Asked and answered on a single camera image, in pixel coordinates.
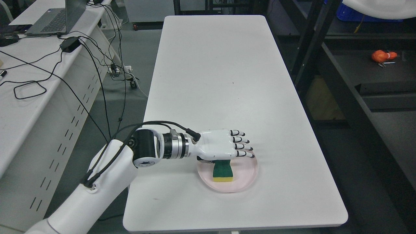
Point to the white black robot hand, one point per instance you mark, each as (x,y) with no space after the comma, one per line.
(221,144)

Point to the green yellow sponge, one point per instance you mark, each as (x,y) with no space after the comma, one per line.
(222,171)

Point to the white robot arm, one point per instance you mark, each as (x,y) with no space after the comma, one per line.
(112,170)

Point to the black metal shelf rack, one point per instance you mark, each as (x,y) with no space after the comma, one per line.
(363,112)

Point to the pink round plate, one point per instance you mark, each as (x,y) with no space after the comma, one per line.
(244,171)

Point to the white long table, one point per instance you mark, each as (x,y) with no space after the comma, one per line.
(226,72)

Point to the white power strip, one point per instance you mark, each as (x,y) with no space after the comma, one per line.
(115,71)

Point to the black power adapter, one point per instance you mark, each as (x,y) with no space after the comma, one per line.
(70,44)

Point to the white side desk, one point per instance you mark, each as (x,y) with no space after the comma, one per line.
(45,97)

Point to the orange toy object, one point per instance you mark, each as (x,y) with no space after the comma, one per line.
(380,56)

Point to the grey laptop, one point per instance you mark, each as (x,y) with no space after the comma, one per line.
(58,20)

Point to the black computer mouse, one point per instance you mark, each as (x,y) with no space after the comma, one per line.
(7,39)

